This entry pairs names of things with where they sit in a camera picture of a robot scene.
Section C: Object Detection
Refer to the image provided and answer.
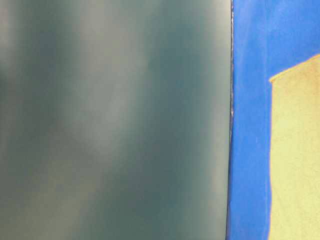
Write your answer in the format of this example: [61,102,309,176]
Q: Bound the orange towel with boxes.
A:
[268,55,320,240]

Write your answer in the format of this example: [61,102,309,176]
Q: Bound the blue tablecloth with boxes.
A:
[226,0,320,240]

